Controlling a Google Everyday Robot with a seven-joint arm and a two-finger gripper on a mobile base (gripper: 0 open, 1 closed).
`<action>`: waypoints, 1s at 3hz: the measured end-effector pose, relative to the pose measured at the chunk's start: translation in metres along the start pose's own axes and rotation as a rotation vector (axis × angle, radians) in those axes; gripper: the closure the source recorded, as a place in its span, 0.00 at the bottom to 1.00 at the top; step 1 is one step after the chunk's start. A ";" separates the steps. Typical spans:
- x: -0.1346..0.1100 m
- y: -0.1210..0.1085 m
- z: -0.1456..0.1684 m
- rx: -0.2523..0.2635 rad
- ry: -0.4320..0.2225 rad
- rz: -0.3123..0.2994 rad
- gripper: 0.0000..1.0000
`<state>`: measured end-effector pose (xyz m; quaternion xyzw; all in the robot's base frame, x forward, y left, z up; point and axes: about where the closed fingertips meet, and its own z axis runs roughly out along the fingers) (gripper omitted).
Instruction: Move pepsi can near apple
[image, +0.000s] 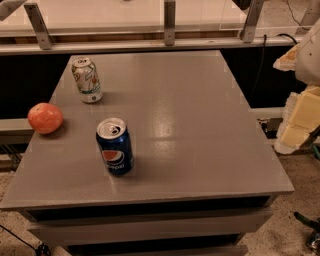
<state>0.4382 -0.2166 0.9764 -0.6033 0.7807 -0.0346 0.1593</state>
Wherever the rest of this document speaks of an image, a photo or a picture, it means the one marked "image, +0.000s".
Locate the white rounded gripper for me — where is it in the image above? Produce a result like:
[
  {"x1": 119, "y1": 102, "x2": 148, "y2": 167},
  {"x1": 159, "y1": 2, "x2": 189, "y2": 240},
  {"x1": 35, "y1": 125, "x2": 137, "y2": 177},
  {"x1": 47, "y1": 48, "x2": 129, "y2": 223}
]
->
[{"x1": 273, "y1": 21, "x2": 320, "y2": 154}]

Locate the blue pepsi can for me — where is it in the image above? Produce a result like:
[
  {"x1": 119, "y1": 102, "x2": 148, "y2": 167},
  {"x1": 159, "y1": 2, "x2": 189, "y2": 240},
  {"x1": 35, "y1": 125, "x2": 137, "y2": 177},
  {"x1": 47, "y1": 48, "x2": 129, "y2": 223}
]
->
[{"x1": 96, "y1": 118, "x2": 134, "y2": 176}]

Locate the white green soda can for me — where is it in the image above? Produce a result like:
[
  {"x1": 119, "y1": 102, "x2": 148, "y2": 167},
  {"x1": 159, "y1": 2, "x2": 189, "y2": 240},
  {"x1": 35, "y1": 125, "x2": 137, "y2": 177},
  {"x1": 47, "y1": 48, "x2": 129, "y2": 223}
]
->
[{"x1": 72, "y1": 57, "x2": 103, "y2": 103}]

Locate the red apple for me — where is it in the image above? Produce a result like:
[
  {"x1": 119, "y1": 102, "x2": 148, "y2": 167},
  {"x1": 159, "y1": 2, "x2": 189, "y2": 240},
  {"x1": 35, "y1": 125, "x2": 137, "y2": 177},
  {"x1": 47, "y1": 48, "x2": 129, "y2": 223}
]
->
[{"x1": 27, "y1": 103, "x2": 63, "y2": 134}]

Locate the grey drawer cabinet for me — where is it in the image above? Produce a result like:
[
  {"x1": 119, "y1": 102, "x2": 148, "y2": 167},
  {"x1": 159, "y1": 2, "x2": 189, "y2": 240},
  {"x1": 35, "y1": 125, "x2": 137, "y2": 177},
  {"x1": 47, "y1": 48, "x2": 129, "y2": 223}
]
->
[{"x1": 1, "y1": 51, "x2": 293, "y2": 256}]

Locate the dark object bottom right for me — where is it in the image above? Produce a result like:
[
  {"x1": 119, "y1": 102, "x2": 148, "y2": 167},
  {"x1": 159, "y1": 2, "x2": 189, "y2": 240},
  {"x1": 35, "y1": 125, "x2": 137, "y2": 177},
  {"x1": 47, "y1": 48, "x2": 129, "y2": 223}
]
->
[{"x1": 293, "y1": 211, "x2": 320, "y2": 254}]

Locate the metal glass railing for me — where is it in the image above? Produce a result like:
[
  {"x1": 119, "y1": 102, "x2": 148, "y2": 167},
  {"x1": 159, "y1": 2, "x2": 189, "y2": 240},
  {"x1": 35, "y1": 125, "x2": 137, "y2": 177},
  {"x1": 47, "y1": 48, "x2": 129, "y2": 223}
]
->
[{"x1": 0, "y1": 0, "x2": 319, "y2": 56}]

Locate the black hanging cable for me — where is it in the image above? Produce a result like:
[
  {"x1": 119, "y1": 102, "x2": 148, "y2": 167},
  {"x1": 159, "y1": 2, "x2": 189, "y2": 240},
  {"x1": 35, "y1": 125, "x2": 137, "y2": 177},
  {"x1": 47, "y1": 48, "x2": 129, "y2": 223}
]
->
[{"x1": 250, "y1": 32, "x2": 299, "y2": 101}]

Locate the black cable bottom left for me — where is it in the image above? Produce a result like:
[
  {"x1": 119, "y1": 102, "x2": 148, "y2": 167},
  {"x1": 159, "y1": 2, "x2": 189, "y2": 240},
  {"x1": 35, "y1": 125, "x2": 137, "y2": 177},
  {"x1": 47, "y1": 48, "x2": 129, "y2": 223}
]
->
[{"x1": 0, "y1": 224, "x2": 52, "y2": 256}]

